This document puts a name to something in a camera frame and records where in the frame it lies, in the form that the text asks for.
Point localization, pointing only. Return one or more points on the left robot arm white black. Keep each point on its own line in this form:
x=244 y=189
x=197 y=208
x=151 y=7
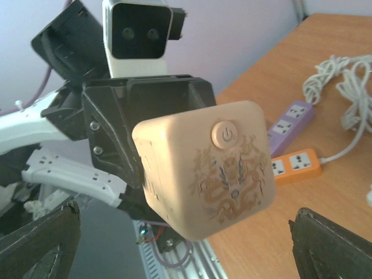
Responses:
x=79 y=136

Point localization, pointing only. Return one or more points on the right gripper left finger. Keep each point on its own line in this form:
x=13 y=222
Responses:
x=44 y=248

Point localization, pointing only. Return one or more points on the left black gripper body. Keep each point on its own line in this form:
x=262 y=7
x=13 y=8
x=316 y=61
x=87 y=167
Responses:
x=113 y=107

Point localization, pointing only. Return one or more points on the right aluminium corner post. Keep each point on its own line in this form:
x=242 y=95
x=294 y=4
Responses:
x=300 y=10

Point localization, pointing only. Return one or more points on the beige cube socket adapter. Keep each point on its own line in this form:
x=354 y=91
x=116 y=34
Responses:
x=206 y=169

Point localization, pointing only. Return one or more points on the left small circuit board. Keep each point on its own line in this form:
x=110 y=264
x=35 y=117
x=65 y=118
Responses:
x=143 y=234

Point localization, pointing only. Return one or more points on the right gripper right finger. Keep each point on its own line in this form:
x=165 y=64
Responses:
x=324 y=249

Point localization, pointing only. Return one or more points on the aluminium rail frame front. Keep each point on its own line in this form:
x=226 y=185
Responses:
x=202 y=262

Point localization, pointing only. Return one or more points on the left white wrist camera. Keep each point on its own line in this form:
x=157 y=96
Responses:
x=135 y=36

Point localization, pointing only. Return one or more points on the orange power strip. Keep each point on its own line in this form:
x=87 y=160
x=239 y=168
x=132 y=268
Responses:
x=296 y=166

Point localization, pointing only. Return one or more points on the purple power strip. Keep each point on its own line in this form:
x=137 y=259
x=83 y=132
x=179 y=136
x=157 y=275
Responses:
x=292 y=122

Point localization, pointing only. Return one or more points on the grey slotted cable duct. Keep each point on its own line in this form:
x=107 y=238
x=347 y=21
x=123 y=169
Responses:
x=152 y=267

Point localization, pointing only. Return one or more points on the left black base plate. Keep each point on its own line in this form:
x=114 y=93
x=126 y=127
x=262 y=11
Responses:
x=162 y=232

